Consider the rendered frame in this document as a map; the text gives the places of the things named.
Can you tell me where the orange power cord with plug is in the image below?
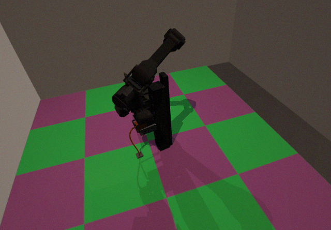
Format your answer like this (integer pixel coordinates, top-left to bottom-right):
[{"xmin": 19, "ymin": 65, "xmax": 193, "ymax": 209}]
[{"xmin": 129, "ymin": 114, "xmax": 156, "ymax": 155}]

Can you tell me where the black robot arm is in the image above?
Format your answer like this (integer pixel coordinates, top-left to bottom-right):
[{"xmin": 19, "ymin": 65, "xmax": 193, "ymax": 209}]
[{"xmin": 112, "ymin": 28, "xmax": 186, "ymax": 117}]

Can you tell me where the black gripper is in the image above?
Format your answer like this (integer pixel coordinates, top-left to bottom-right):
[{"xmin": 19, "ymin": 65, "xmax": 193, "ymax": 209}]
[{"xmin": 130, "ymin": 93, "xmax": 153, "ymax": 125}]

